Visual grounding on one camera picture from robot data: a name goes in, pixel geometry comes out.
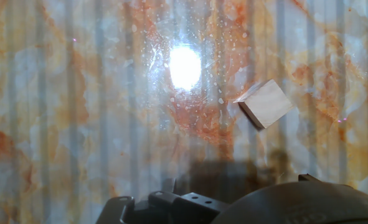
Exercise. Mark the small wooden block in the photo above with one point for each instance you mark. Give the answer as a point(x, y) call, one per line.
point(266, 104)

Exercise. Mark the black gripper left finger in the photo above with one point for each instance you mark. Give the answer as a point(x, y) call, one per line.
point(186, 208)

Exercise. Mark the orange marble pattern mat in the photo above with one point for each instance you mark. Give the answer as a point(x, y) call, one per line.
point(78, 109)

